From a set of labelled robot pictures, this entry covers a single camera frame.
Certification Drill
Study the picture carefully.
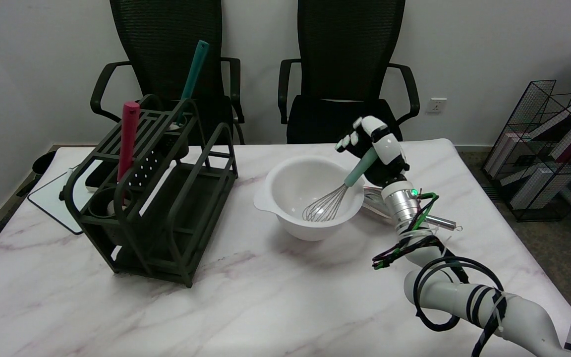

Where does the white board black rim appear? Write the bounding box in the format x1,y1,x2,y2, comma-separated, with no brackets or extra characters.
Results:
28,161,104,235

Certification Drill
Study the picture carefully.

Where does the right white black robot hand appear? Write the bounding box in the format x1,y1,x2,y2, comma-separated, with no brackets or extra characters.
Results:
335,116,410,187

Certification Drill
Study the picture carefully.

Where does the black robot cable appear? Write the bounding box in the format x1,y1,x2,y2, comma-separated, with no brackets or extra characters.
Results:
412,256,506,332

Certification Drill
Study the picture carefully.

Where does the white book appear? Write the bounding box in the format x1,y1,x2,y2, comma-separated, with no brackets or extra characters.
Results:
509,166,557,210

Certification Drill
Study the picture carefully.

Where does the green robot cable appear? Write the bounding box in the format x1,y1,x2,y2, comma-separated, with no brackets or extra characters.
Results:
372,192,440,271

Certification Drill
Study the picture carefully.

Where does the stainless steel scoop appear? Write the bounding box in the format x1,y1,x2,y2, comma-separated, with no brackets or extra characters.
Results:
363,186,463,232

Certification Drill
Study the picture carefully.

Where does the black round object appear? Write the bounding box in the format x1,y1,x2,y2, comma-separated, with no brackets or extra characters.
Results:
32,150,57,175

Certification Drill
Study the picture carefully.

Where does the dark green utensil rack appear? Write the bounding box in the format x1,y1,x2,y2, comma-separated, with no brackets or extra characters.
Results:
62,94,239,288

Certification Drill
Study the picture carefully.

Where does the black wire mesh book rack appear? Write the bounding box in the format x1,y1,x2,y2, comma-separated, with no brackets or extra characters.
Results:
481,79,571,223

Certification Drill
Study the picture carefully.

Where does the black mesh office chair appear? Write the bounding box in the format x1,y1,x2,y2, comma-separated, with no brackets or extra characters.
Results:
90,0,245,145
278,0,420,144

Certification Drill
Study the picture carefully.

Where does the white mixing bowl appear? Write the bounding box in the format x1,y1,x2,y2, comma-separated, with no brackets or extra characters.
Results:
253,155,365,242

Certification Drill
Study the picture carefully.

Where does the metal whisk teal handle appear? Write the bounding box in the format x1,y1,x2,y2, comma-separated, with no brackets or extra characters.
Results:
302,148,379,223

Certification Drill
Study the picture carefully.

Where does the teal utensil handle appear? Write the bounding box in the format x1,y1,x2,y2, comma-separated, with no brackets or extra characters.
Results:
175,40,210,124

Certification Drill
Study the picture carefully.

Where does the red utensil handle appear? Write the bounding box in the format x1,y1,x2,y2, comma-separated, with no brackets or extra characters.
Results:
117,101,141,183

